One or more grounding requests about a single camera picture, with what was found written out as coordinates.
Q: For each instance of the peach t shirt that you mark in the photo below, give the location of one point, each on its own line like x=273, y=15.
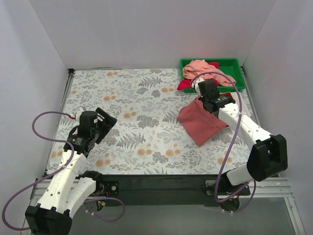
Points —
x=221, y=80

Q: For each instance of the folded white t shirt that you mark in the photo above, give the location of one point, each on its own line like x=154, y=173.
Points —
x=239, y=98

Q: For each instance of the magenta t shirt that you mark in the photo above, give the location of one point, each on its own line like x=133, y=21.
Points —
x=184, y=85

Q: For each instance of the folded red t shirt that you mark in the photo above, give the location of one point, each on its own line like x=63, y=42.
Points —
x=224, y=99

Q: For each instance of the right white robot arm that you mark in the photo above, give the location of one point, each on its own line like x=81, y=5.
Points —
x=268, y=152

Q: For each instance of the floral patterned table mat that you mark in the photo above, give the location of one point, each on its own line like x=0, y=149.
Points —
x=148, y=138

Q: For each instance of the dusty pink t shirt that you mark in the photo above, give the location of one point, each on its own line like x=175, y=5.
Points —
x=200, y=125

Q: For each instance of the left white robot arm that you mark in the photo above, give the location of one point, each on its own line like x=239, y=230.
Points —
x=53, y=213

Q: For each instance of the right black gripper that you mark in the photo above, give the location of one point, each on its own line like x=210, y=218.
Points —
x=225, y=99

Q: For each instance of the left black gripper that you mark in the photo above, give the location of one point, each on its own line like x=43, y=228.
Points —
x=105, y=120

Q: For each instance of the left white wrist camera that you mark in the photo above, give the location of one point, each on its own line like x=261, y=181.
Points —
x=78, y=113

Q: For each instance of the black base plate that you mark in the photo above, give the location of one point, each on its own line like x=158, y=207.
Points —
x=164, y=190

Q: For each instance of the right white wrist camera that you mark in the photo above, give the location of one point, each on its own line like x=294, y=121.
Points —
x=195, y=85

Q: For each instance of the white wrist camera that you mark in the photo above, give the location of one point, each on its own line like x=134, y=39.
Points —
x=195, y=85
x=78, y=113

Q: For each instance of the green plastic bin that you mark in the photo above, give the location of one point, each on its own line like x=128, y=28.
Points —
x=229, y=66

